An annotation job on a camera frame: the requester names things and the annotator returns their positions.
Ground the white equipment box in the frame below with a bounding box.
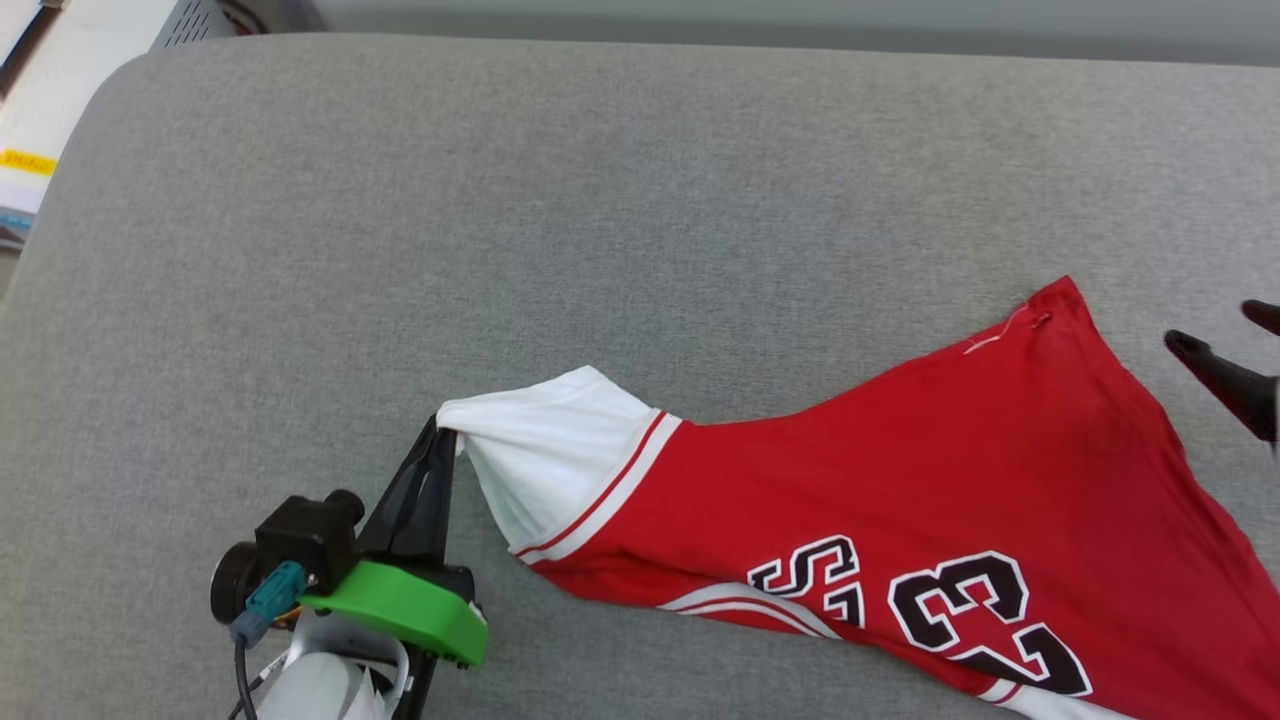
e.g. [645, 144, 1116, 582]
[0, 0, 246, 251]

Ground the black cable with teal plug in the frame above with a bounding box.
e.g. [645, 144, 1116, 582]
[228, 561, 307, 720]

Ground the yellow warning label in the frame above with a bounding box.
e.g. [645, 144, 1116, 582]
[0, 147, 59, 179]

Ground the red and white basketball jersey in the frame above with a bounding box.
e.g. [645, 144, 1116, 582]
[437, 275, 1280, 720]

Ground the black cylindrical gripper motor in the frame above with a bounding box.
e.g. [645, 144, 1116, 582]
[209, 540, 264, 627]

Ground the black strap handle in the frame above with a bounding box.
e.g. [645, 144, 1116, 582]
[0, 0, 67, 97]

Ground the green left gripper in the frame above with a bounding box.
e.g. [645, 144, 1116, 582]
[298, 416, 490, 720]

